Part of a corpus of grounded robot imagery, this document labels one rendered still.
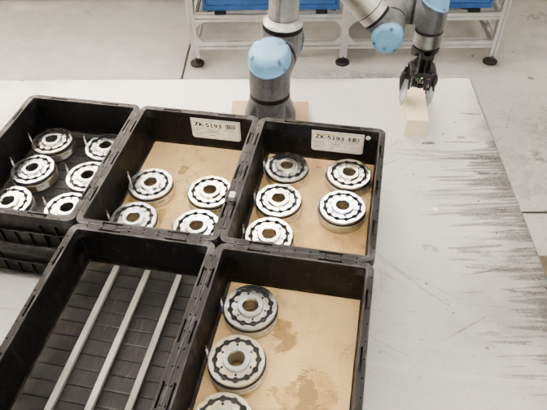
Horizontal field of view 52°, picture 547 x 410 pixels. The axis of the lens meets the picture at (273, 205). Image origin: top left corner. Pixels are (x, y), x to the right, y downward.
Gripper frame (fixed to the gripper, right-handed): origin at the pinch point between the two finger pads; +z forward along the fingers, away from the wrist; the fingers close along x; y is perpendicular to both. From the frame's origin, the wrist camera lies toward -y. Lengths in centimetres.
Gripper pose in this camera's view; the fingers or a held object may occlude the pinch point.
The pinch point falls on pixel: (414, 101)
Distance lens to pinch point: 178.1
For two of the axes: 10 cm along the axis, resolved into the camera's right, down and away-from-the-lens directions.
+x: 9.9, 0.7, -0.9
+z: 0.2, 7.0, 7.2
